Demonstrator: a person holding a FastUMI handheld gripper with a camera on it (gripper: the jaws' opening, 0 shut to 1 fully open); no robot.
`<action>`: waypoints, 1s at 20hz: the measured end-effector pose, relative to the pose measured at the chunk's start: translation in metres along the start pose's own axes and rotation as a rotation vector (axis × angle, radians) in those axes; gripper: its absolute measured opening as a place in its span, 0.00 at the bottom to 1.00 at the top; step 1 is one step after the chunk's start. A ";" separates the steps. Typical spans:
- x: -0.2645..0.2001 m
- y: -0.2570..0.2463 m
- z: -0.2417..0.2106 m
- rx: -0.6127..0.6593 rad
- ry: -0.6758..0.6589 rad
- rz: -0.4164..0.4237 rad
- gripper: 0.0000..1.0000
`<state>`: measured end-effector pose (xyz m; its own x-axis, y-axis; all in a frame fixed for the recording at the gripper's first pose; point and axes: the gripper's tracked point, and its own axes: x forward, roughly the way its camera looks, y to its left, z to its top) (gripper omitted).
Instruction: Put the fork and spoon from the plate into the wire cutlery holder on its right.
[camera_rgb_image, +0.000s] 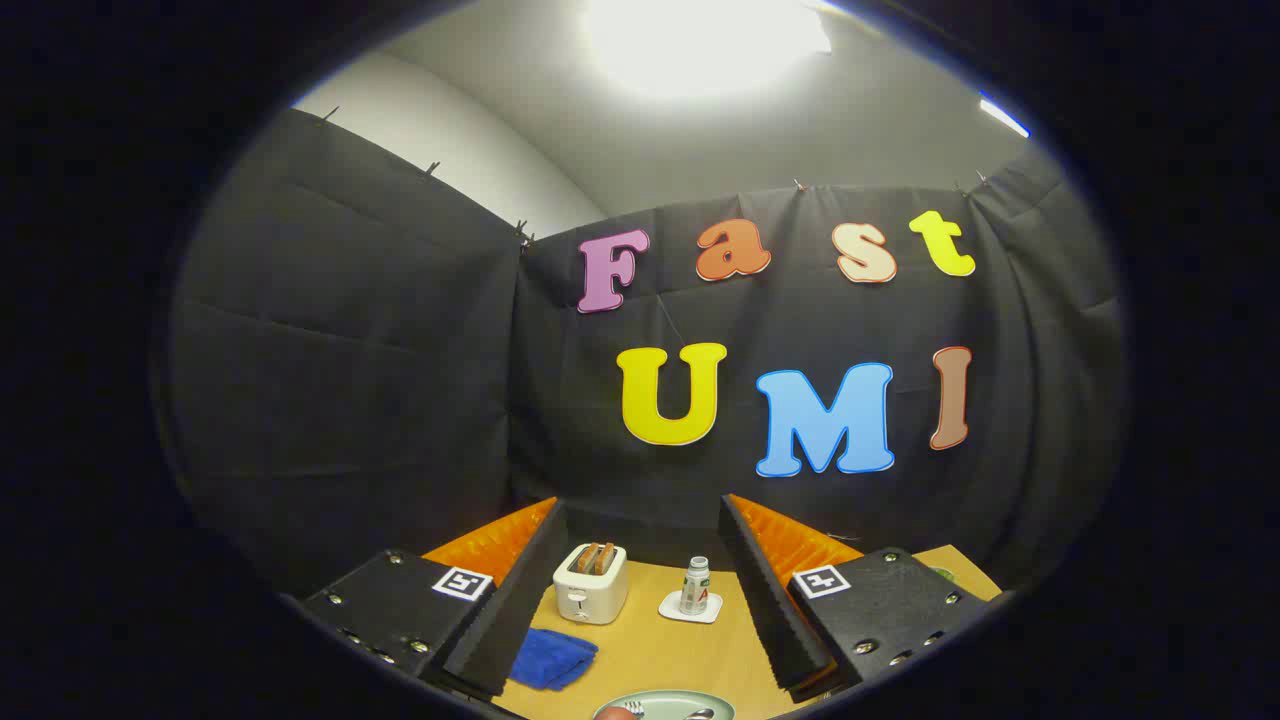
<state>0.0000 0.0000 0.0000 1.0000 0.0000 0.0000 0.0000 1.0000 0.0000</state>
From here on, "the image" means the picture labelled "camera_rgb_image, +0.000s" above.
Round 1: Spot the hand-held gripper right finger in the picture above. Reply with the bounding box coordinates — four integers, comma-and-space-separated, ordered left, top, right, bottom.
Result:
718, 493, 1001, 704

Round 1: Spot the ceiling light strip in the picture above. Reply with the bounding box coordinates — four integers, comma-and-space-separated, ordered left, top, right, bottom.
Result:
980, 95, 1031, 138

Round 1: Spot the white toaster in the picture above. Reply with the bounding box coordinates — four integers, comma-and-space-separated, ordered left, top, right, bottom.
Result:
552, 542, 630, 626

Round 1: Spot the small white drink bottle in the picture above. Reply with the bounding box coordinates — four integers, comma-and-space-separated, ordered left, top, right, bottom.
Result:
679, 556, 712, 616

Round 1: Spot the white square coaster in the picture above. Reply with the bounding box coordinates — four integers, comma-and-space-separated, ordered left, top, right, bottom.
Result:
658, 590, 724, 625

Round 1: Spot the blue folded towel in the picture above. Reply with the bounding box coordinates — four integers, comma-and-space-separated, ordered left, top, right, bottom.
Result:
508, 628, 599, 692

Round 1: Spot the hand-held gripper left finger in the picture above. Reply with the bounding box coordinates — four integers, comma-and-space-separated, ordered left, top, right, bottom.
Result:
300, 497, 569, 699

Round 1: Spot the pale green plate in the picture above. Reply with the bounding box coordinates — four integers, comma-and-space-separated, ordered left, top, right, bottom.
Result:
592, 690, 736, 720

